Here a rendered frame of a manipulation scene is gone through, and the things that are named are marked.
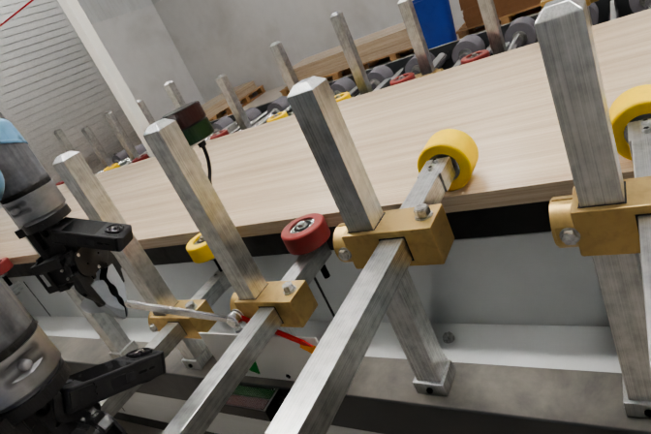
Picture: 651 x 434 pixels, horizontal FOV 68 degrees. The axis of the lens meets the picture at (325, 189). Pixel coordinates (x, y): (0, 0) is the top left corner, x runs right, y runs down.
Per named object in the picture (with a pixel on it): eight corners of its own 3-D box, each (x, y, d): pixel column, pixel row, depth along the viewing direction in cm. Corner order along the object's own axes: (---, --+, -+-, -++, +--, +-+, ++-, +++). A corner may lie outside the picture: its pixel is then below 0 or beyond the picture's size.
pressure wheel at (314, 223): (336, 291, 80) (308, 234, 76) (298, 292, 85) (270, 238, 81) (355, 261, 86) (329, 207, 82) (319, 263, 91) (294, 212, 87)
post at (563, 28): (674, 437, 52) (580, -3, 35) (636, 432, 54) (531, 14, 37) (671, 410, 55) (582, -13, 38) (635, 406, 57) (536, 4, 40)
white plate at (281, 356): (340, 387, 74) (314, 339, 71) (224, 374, 89) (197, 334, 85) (341, 385, 75) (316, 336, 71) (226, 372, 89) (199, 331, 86)
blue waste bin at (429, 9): (458, 51, 572) (440, -7, 548) (416, 65, 605) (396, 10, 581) (469, 39, 612) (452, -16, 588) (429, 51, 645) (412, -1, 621)
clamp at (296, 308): (303, 328, 71) (289, 301, 69) (238, 326, 78) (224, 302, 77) (321, 302, 75) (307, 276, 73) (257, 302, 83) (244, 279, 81)
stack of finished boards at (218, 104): (258, 87, 955) (254, 79, 949) (176, 139, 775) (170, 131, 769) (231, 97, 998) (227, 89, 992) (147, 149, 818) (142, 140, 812)
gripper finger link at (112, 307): (104, 323, 83) (73, 281, 80) (131, 315, 82) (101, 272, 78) (93, 335, 80) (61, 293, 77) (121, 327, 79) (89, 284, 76)
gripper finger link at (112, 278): (113, 311, 86) (83, 270, 83) (139, 303, 84) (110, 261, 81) (104, 323, 83) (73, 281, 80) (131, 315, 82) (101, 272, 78)
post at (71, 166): (203, 371, 94) (59, 156, 77) (192, 370, 96) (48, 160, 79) (214, 357, 97) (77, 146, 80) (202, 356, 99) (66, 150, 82)
